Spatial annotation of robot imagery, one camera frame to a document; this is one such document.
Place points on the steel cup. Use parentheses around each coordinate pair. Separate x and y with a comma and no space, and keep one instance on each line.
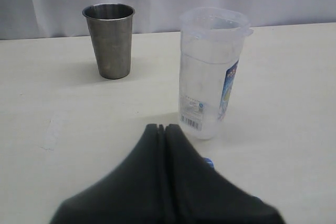
(110,29)

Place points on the blue container lid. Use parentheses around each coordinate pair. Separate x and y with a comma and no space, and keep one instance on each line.
(209,162)

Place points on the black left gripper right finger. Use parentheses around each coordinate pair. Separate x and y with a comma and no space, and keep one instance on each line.
(202,195)

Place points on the clear plastic tall container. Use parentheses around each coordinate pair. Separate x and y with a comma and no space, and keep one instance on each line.
(211,42)

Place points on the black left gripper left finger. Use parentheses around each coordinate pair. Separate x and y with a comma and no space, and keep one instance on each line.
(134,192)

